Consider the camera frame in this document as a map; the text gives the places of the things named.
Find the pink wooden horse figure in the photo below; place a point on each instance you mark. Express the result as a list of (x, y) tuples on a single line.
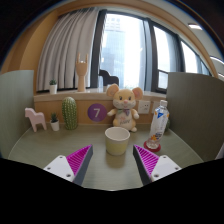
[(35, 118)]

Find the black horse figure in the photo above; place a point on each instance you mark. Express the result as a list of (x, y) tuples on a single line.
[(108, 79)]

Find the tall green ceramic cactus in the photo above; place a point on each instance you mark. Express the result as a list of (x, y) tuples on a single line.
[(69, 112)]

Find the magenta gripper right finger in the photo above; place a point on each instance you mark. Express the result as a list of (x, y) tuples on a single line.
[(152, 167)]

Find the clear plastic water bottle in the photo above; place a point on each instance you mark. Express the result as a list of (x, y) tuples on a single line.
[(160, 117)]

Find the pale yellow paper cup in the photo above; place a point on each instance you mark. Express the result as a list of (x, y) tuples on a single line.
[(116, 139)]

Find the red round coaster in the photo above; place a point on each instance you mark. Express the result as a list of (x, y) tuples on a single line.
[(152, 148)]

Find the wooden hand model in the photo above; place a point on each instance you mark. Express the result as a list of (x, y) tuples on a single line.
[(81, 71)]

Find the windowsill plant in white pot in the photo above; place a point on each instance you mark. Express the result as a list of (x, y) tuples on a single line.
[(53, 86)]

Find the beige mouse plush toy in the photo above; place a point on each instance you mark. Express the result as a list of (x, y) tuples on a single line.
[(124, 101)]

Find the purple round number seven sticker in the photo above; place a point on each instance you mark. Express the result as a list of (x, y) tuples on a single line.
[(97, 112)]

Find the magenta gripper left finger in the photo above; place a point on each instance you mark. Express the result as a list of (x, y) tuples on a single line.
[(72, 167)]

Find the small plant in white pot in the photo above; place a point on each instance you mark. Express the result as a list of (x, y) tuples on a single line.
[(54, 122)]

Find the beige curtain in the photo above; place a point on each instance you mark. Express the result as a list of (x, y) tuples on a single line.
[(71, 37)]

